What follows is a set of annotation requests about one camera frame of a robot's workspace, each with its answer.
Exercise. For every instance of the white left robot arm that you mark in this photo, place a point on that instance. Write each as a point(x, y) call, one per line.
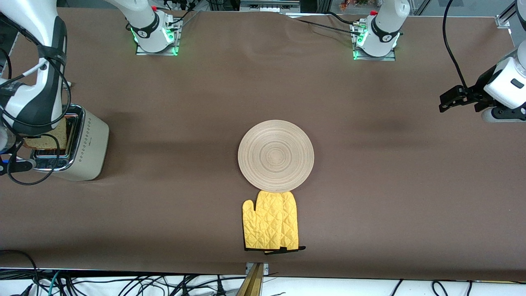
point(384, 28)

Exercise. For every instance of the small metal bracket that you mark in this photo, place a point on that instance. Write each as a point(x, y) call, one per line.
point(265, 268)

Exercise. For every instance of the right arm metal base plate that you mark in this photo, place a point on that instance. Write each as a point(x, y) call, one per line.
point(141, 51)

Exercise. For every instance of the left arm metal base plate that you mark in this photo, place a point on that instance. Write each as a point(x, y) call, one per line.
point(390, 56)

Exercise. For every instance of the speckled bread slice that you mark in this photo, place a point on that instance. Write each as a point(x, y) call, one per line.
point(45, 139)

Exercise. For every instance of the round pale wooden plate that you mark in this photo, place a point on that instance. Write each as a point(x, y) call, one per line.
point(275, 156)

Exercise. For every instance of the wooden bar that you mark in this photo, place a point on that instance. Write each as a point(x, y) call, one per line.
point(251, 283)

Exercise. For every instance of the cream and chrome toaster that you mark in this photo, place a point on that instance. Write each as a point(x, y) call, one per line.
point(90, 144)

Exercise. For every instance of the table cover sheet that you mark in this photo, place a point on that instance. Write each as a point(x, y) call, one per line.
point(370, 185)

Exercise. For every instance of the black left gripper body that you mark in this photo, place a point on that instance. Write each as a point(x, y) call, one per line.
point(482, 86)

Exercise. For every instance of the yellow quilted oven mitt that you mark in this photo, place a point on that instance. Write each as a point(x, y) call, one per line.
point(291, 222)
point(263, 222)

